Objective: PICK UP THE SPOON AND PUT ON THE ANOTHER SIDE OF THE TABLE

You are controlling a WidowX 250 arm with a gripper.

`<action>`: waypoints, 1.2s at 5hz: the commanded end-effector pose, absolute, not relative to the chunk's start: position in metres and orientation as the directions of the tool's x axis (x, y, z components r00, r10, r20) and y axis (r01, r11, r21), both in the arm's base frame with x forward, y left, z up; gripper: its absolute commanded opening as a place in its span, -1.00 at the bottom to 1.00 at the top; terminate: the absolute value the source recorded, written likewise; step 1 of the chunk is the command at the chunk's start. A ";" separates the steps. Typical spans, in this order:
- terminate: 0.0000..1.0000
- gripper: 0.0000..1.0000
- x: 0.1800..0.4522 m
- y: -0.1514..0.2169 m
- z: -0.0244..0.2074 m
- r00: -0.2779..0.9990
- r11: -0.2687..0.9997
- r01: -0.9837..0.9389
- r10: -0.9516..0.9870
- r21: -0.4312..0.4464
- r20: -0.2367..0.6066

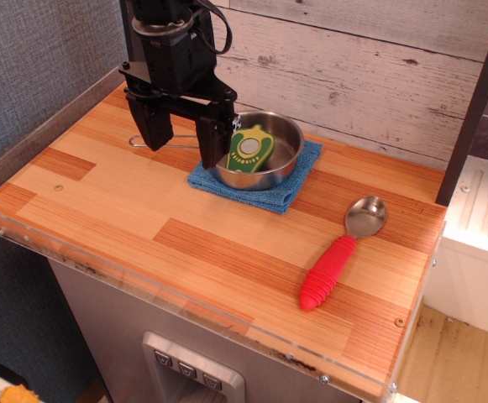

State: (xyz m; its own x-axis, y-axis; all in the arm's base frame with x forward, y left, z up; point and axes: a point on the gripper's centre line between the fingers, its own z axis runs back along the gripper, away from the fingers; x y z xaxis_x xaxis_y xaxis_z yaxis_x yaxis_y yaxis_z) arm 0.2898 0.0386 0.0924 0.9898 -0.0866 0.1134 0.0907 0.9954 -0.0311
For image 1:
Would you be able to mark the grey toy cabinet front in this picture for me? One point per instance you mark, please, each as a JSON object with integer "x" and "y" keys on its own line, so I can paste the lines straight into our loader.
{"x": 113, "y": 323}

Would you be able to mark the silver dispenser button panel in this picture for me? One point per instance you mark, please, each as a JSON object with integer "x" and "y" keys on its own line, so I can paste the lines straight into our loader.
{"x": 180, "y": 374}

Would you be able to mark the red handled metal spoon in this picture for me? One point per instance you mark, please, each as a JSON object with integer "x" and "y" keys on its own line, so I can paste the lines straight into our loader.
{"x": 365, "y": 218}

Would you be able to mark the blue folded cloth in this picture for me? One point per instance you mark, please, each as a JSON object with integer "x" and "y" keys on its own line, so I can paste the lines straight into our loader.
{"x": 276, "y": 199}

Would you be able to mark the small steel pan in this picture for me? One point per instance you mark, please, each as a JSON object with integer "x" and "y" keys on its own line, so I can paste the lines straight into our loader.
{"x": 289, "y": 143}

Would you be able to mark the green toy pepper slice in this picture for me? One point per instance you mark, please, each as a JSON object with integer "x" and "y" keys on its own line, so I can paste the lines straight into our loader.
{"x": 250, "y": 148}

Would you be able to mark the yellow object bottom left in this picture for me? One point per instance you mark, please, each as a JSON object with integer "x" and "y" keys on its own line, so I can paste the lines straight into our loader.
{"x": 18, "y": 394}

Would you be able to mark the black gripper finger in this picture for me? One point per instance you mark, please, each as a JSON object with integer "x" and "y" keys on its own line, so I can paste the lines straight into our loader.
{"x": 153, "y": 121}
{"x": 214, "y": 134}

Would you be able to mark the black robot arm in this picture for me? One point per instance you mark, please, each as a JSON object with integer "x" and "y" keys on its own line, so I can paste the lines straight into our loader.
{"x": 174, "y": 14}

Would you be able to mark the dark right frame post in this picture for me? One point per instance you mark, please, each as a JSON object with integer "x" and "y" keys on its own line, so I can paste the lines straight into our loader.
{"x": 465, "y": 139}

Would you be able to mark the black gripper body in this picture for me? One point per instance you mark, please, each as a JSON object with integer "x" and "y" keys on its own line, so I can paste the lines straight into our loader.
{"x": 177, "y": 70}

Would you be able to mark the clear acrylic front guard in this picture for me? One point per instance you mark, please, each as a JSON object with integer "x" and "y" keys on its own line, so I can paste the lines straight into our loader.
{"x": 240, "y": 275}

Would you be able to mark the white toy sink unit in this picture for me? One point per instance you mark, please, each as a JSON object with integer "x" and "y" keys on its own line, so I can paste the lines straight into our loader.
{"x": 457, "y": 283}

